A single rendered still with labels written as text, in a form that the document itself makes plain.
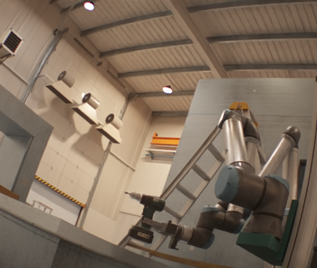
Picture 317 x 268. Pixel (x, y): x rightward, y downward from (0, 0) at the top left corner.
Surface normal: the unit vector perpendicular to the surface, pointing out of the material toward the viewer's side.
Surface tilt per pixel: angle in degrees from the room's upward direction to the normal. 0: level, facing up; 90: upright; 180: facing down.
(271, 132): 90
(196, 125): 90
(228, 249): 90
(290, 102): 90
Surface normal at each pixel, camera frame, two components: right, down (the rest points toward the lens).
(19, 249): -0.46, -0.48
